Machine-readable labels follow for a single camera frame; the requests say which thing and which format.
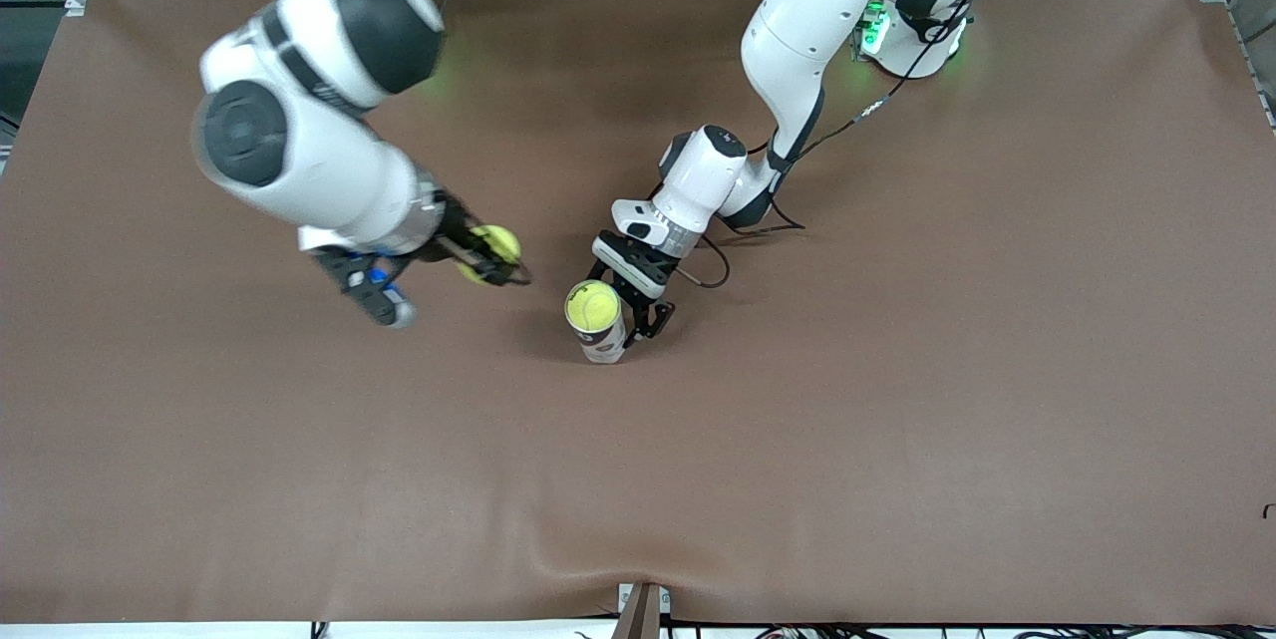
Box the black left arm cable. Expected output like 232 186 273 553
653 0 1008 289

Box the white blue tennis ball can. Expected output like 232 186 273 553
565 280 631 365

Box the yellow-green tennis ball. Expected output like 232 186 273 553
565 280 622 332
457 224 522 285

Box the brown table mat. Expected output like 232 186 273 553
0 0 1276 625

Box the metal table clamp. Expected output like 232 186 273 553
616 581 671 639

